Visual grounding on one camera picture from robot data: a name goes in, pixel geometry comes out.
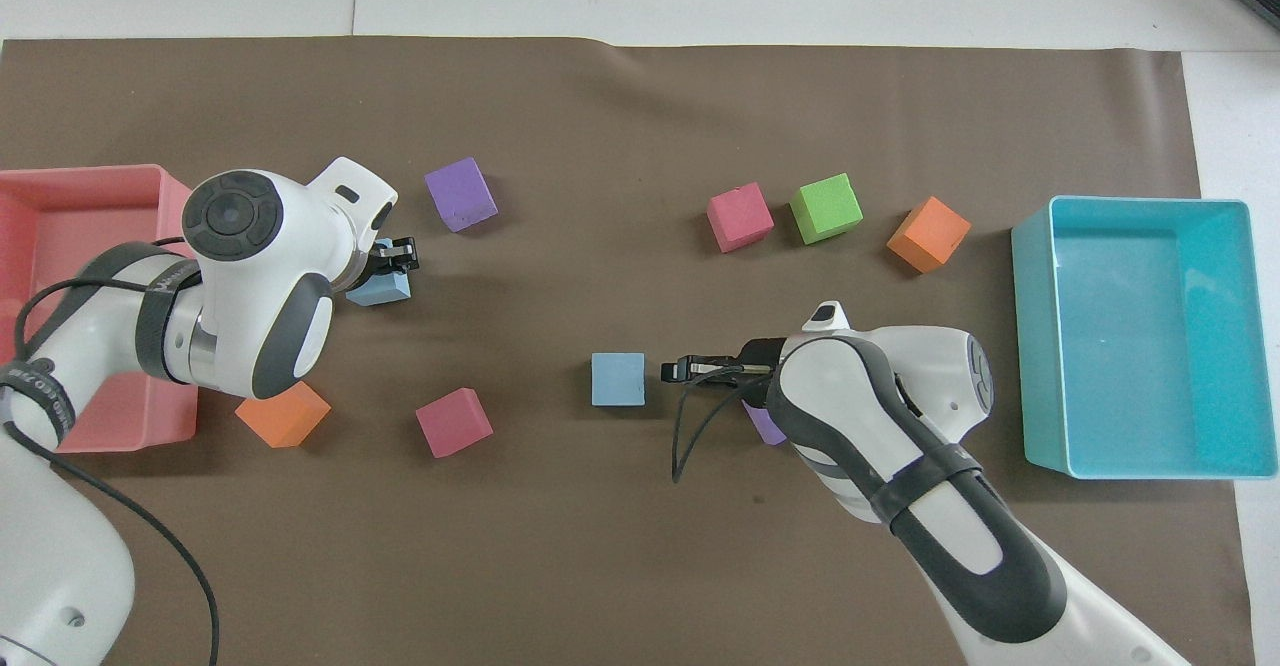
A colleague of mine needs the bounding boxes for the orange foam block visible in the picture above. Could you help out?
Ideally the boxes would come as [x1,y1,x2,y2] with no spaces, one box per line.
[235,380,332,449]
[886,196,972,275]

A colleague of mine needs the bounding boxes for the teal plastic bin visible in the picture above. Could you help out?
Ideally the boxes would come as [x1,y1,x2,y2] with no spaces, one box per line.
[1010,195,1280,481]

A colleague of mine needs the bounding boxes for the purple foam block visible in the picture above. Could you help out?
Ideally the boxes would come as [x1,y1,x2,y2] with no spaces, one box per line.
[742,401,791,446]
[424,157,499,234]

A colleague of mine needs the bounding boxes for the green foam block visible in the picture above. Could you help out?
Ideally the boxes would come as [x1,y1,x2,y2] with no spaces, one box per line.
[789,173,864,246]

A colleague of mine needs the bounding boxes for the pink plastic bin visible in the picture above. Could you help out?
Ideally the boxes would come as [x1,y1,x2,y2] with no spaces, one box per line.
[0,164,201,453]

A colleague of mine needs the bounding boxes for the pink foam block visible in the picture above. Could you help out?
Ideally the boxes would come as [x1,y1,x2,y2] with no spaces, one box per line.
[415,387,494,460]
[707,182,776,253]

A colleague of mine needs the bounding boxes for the black cable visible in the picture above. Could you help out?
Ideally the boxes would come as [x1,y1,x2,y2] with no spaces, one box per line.
[0,236,220,666]
[671,374,763,485]

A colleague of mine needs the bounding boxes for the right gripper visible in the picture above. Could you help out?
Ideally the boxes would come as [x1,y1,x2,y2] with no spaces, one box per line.
[738,338,787,387]

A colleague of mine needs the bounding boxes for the light blue foam block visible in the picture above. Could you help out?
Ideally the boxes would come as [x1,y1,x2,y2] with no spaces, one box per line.
[345,238,414,308]
[591,352,647,408]

